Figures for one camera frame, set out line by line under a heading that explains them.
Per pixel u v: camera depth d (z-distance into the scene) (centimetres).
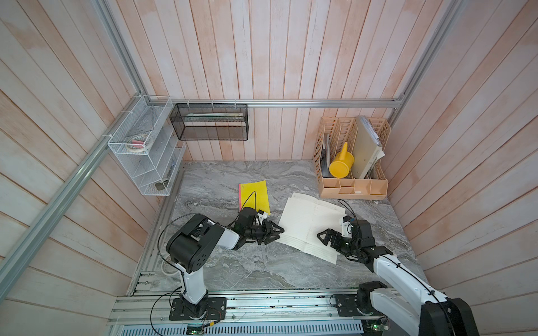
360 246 67
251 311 73
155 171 78
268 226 82
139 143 73
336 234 77
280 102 96
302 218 99
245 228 76
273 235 83
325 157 98
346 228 78
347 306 73
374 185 104
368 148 91
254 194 106
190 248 50
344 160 98
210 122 104
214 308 73
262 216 89
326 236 78
